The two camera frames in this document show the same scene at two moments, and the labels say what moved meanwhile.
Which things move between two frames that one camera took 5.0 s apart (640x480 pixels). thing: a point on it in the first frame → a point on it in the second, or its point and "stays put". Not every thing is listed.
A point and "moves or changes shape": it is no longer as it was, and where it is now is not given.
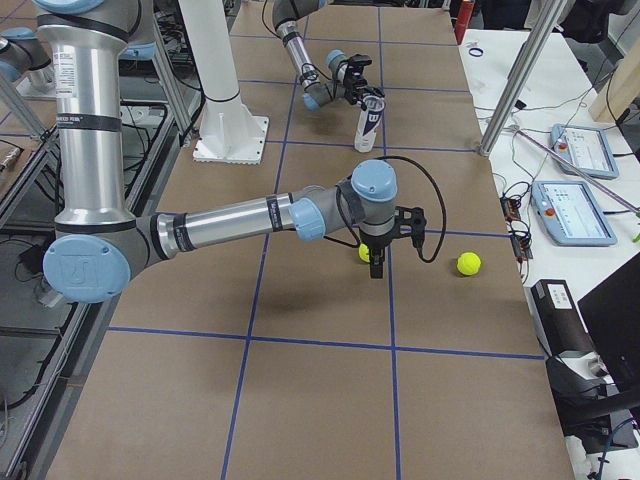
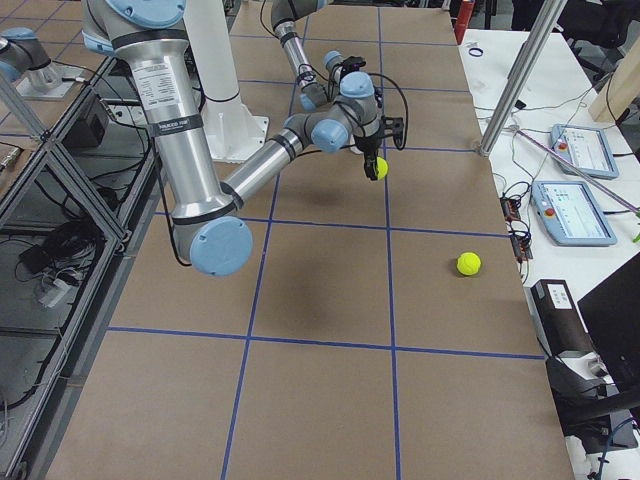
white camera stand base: x=229 y=133 stays put
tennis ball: x=363 y=252 moves or changes shape
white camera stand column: x=210 y=32 stays put
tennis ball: x=468 y=263 stays put
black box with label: x=557 y=318 stays put
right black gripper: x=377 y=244 → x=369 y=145
